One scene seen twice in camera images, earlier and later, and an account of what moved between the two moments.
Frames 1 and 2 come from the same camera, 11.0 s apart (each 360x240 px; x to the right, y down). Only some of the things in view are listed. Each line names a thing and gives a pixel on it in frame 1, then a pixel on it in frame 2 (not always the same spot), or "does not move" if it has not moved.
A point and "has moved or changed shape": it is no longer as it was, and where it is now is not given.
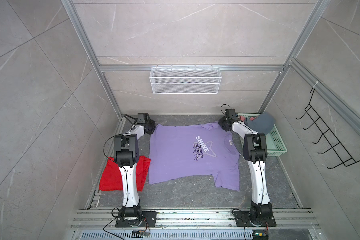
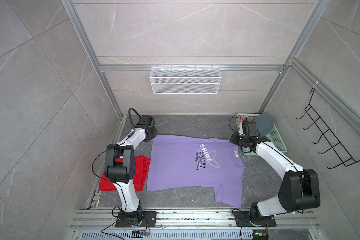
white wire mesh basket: [182, 80] does not move
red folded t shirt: [111, 179] does not move
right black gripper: [220, 121] → [234, 138]
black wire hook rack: [327, 134] does not move
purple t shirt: [179, 151] has moved or changed shape
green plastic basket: [275, 144] does not move
